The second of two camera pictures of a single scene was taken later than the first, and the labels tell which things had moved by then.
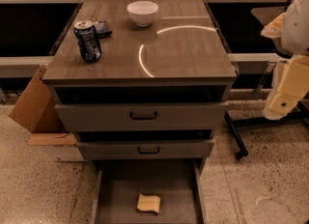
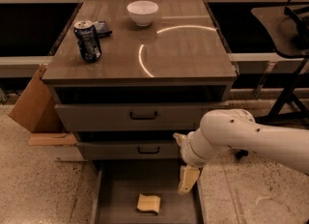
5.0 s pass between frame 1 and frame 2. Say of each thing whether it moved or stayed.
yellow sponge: stayed
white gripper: moved
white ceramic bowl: stayed
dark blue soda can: stayed
